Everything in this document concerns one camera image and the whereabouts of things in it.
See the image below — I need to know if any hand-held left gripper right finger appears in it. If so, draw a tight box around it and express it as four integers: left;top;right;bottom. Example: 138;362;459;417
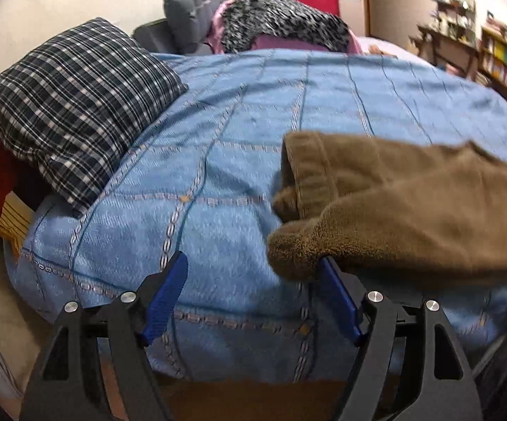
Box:
319;255;484;421

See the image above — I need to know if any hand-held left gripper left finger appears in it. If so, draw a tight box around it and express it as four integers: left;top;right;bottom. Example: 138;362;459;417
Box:
21;251;189;421

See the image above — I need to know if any brown fleece towel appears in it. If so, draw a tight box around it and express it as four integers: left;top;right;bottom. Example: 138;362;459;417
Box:
266;131;507;290

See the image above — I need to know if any blue checked bedspread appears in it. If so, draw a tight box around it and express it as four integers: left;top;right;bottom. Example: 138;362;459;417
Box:
4;48;507;384

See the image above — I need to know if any yellow striped cloth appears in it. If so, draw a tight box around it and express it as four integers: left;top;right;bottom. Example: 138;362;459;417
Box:
0;193;35;255

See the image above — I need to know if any dark plaid pillow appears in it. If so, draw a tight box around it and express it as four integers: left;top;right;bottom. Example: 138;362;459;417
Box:
0;18;189;211

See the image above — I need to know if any pale bed sheet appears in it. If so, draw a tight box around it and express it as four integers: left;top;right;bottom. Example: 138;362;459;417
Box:
359;36;418;60

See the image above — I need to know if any purple cloth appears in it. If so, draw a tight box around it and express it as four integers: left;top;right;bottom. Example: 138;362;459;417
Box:
251;35;329;52

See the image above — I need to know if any wooden desk with shelf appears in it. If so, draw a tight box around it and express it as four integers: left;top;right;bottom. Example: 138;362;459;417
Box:
409;0;482;80

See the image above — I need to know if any grey padded headboard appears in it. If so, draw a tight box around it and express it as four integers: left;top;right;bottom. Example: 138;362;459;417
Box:
133;0;228;55

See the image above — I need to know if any wooden bookshelf with books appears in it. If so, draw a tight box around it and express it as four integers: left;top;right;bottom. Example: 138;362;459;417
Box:
477;11;507;128

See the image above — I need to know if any leopard print blanket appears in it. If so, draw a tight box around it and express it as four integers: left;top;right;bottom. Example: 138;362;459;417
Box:
221;0;353;55

